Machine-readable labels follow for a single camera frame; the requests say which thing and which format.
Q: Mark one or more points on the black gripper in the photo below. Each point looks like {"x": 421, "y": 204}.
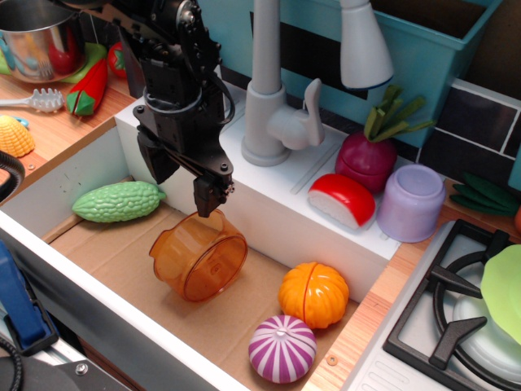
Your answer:
{"x": 170, "y": 138}

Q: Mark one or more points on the orange transparent plastic pot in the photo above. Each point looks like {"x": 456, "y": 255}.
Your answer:
{"x": 200, "y": 257}

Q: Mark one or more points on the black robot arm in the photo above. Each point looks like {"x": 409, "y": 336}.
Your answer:
{"x": 186, "y": 104}

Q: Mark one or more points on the white toy sink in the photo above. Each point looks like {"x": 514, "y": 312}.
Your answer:
{"x": 107, "y": 150}

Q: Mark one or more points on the cardboard sheet in sink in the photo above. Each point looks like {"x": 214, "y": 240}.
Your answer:
{"x": 217, "y": 330}

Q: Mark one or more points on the silver metal pot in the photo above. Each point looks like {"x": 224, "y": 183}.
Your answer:
{"x": 40, "y": 41}

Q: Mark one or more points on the green toy bitter gourd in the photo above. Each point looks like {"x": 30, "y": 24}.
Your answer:
{"x": 119, "y": 202}

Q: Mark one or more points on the red green toy pepper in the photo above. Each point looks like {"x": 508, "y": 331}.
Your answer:
{"x": 85, "y": 97}

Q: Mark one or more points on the red toy tomato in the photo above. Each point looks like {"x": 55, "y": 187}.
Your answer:
{"x": 116, "y": 60}

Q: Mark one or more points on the red white toy cheese wedge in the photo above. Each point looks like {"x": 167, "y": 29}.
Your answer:
{"x": 343, "y": 199}

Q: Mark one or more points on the white pasta spoon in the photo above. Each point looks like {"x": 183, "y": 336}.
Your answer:
{"x": 44, "y": 100}

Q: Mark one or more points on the orange toy pumpkin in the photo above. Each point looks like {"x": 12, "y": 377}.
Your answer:
{"x": 314, "y": 293}

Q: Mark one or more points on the yellow toy corn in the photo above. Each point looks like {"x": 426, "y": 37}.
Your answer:
{"x": 15, "y": 138}

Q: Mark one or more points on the dark red toy radish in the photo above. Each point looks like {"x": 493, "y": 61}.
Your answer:
{"x": 369, "y": 156}

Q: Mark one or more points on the purple white toy onion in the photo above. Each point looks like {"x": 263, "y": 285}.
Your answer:
{"x": 282, "y": 349}

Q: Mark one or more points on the blue clamp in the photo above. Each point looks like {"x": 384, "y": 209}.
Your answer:
{"x": 27, "y": 321}

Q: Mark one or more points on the lilac plastic cup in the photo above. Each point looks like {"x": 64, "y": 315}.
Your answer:
{"x": 411, "y": 204}

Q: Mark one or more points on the teal plastic bin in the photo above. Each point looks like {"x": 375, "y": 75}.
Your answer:
{"x": 306, "y": 56}

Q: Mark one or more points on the dark green felt leaves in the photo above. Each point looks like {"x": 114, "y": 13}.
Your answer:
{"x": 483, "y": 196}

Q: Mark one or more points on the black stove grate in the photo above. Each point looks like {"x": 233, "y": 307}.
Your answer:
{"x": 445, "y": 331}

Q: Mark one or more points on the light green plastic lid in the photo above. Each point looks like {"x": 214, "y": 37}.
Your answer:
{"x": 500, "y": 288}

